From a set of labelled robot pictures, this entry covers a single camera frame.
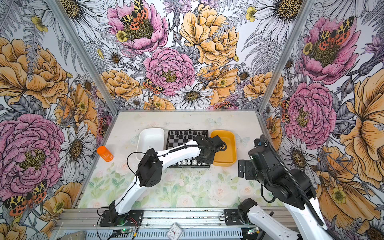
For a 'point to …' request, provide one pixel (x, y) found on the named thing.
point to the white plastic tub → (148, 138)
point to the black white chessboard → (177, 137)
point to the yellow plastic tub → (227, 158)
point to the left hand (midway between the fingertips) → (204, 163)
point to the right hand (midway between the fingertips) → (252, 170)
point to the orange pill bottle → (106, 154)
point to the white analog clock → (174, 232)
